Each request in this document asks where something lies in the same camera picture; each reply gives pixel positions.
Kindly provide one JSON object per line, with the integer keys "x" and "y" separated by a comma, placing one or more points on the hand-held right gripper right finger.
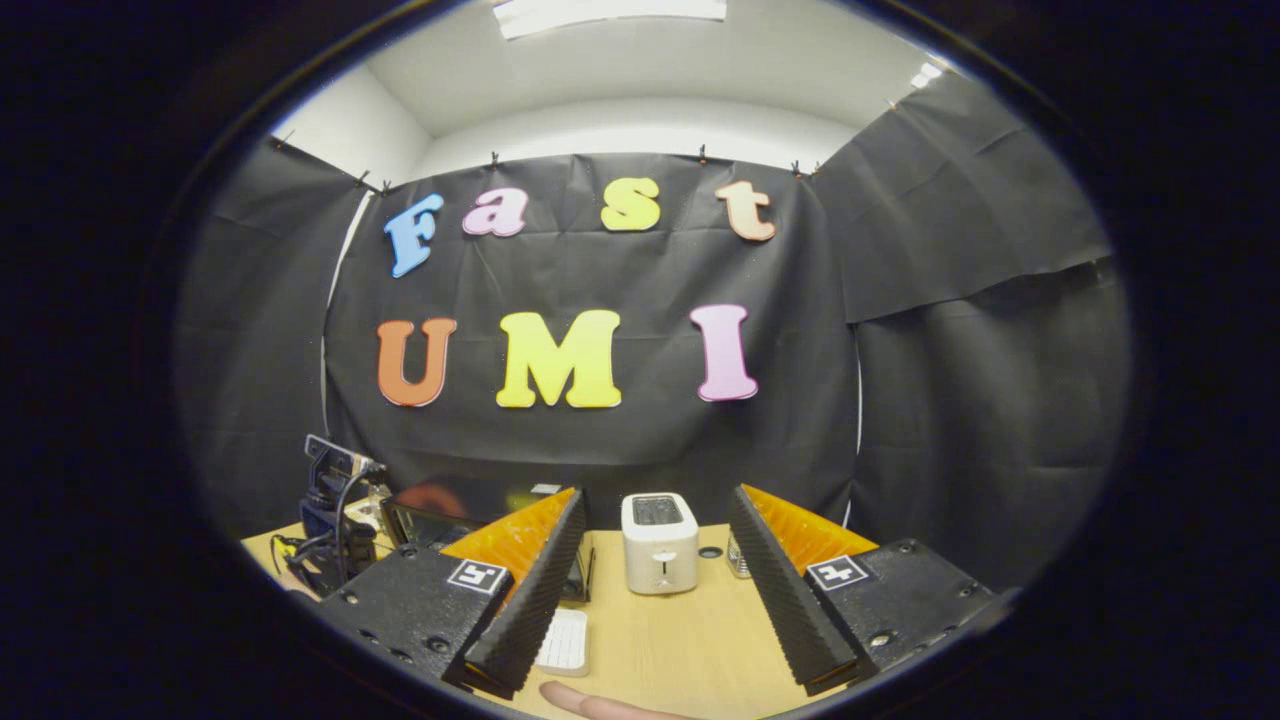
{"x": 785, "y": 600}

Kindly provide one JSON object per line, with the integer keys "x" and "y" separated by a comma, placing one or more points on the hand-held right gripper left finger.
{"x": 535, "y": 600}

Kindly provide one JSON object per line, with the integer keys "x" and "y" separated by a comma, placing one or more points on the black electric oven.
{"x": 430, "y": 520}

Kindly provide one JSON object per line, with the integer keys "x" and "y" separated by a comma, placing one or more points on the white slotted plastic tray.
{"x": 565, "y": 640}

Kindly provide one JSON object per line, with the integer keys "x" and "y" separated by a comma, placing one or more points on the white toaster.
{"x": 660, "y": 550}

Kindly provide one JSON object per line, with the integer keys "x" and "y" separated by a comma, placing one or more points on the ceiling light panel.
{"x": 926, "y": 75}
{"x": 610, "y": 15}

